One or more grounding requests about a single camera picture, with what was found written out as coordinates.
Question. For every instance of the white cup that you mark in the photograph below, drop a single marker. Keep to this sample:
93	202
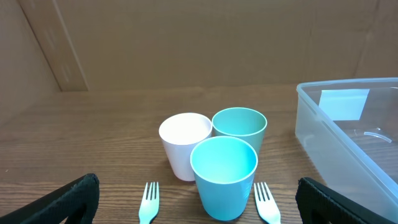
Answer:
180	133

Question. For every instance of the green cup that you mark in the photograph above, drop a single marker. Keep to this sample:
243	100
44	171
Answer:
244	123

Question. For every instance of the clear plastic container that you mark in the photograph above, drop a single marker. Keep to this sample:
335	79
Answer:
348	128

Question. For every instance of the blue cup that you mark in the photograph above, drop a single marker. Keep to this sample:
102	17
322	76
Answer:
224	168

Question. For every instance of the white fork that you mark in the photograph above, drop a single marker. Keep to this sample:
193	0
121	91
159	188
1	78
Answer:
265	204

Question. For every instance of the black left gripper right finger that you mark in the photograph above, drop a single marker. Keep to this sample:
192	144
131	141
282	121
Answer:
319	204

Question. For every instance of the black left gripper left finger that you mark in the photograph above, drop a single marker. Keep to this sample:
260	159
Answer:
76	202

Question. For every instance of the light blue fork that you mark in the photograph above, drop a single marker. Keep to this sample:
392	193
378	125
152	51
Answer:
149	207

